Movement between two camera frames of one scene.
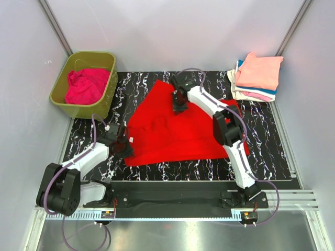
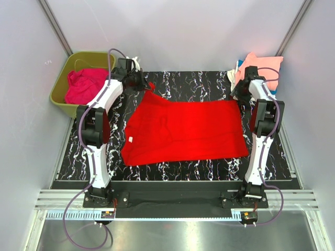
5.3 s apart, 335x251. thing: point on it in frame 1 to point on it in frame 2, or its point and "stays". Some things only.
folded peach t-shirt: (261, 72) stays
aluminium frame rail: (293, 199) stays
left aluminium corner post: (55, 26) stays
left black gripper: (129, 151) to (143, 82)
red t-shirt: (156, 134) stays
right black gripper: (176, 109) to (236, 94)
